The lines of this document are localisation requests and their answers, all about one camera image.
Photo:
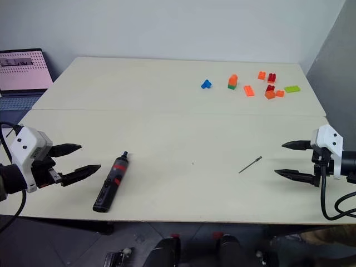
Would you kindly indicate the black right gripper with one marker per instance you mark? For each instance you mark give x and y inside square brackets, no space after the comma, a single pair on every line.
[320,167]

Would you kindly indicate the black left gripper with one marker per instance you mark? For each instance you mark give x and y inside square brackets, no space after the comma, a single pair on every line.
[44,171]

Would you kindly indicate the black red electric screwdriver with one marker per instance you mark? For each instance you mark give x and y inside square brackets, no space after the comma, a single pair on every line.
[109,183]

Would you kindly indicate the thin metal screwdriver bit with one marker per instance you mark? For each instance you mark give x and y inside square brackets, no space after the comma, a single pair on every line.
[249,165]

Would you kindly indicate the small orange toy brick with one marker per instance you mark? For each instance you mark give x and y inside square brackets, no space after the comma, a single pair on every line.
[261,75]
[279,93]
[269,95]

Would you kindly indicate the lime green toy brick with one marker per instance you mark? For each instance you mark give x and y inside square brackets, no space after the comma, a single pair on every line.
[292,89]

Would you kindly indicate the red toy brick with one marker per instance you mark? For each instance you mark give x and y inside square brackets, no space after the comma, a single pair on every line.
[270,88]
[272,78]

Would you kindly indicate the long orange toy brick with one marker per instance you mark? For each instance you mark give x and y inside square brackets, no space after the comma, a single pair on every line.
[249,91]

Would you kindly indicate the dark green toy brick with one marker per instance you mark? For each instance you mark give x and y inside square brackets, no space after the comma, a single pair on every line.
[231,86]

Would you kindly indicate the open laptop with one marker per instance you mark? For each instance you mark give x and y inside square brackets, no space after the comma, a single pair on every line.
[22,72]

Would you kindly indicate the orange sloped toy brick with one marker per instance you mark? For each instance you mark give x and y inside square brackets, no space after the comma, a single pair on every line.
[233,79]

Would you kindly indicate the dark rounded shape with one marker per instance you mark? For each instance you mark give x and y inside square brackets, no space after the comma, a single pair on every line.
[164,251]
[229,250]

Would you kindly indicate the blue toy brick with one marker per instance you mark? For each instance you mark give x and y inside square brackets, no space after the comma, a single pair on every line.
[206,84]

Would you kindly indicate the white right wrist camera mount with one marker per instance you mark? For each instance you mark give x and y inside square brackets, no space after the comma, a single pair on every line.
[329,139]

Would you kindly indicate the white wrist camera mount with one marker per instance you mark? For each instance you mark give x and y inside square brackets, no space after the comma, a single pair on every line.
[329,139]
[26,144]

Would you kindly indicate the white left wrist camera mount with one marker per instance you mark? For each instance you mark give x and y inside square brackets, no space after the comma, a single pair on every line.
[26,144]

